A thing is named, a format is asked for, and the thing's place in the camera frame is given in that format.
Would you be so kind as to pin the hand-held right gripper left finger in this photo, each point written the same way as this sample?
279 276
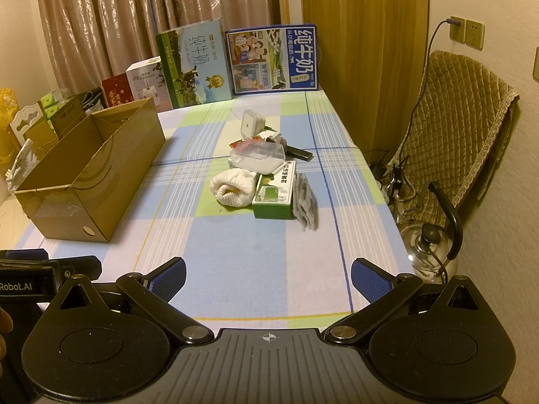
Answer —
168 280

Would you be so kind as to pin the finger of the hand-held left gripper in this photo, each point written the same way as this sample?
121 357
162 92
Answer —
25 255
84 267

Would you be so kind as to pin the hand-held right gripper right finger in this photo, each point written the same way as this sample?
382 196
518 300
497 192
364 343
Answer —
370 282

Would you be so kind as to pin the brown cardboard box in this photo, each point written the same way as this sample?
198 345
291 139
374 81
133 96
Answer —
63 206

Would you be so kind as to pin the grey sachet strip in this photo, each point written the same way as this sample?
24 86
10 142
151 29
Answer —
306 202

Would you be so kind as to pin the white towel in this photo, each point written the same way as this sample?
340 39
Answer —
233 187

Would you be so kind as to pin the green small box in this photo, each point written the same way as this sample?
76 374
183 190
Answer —
271 210

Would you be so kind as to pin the black usb stick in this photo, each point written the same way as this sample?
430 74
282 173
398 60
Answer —
299 153

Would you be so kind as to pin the red snack packet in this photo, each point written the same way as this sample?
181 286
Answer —
242 143

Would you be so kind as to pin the white power adapter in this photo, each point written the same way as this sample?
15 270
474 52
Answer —
252 123

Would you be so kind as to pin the person's left hand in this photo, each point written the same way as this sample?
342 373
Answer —
5 322

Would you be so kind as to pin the silver plastic bag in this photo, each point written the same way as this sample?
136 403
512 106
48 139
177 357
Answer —
21 162

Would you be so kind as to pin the brown boxes with green packs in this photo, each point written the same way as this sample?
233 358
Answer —
31 126

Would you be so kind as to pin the yellow plastic bag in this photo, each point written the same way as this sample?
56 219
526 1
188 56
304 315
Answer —
7 126

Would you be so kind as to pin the tall brown cardboard carton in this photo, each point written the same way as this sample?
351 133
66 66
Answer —
69 120

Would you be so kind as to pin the green tissue multipack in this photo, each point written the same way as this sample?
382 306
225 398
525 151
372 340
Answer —
52 103

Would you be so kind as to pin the striped shopping bag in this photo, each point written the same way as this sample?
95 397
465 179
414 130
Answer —
93 101

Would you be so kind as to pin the chair with quilted cover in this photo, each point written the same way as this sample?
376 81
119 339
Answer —
459 134

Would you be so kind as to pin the red gift box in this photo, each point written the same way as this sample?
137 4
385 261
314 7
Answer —
118 92

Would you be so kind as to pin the white humidifier box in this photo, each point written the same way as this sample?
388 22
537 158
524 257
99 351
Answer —
145 80

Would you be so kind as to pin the green milk carton box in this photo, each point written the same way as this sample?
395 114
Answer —
198 71

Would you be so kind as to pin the wooden wardrobe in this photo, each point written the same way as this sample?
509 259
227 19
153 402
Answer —
366 50

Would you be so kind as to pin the beige shiny curtain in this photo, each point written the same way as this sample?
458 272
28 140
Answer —
105 29

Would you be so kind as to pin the blue milk carton box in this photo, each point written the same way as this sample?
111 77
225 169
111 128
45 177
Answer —
269 63

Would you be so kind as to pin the beige wall socket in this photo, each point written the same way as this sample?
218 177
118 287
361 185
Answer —
458 33
475 34

